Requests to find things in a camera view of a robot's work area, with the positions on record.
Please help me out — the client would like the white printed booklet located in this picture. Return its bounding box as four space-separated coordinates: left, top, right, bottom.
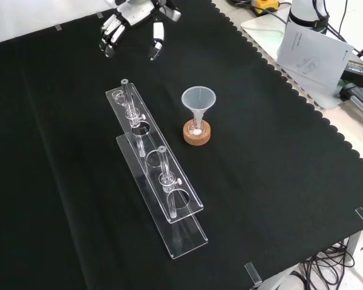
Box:
276 21 355 99

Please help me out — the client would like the small glass weighing funnel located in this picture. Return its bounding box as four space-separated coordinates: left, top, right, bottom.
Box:
112 89 131 107

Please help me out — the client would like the black stop button cable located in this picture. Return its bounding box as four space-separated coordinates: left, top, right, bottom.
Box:
228 0 291 27

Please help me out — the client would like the black cable bundle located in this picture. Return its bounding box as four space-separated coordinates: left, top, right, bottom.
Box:
299 240 356 290

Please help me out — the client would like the clear acrylic funnel stand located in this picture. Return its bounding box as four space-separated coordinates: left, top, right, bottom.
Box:
105 79 209 260

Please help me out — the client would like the black bench cloth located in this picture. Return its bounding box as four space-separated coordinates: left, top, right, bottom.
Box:
0 0 363 290

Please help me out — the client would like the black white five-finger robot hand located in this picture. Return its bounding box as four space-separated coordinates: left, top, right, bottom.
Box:
98 0 182 61

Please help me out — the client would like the translucent plastic funnel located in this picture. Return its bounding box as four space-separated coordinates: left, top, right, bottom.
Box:
181 86 217 130

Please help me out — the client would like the yellow stop button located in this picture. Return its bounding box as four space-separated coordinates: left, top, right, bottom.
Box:
250 0 280 15

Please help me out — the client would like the black power supply box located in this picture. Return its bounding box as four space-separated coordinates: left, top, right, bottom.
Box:
341 60 363 90

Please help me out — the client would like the glass round-bottom flask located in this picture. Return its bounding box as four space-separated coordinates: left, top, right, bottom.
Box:
188 116 207 137

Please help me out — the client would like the cork ring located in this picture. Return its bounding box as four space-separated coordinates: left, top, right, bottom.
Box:
183 119 212 146

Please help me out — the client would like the black arm base cable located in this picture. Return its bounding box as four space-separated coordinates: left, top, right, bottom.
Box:
312 0 350 44

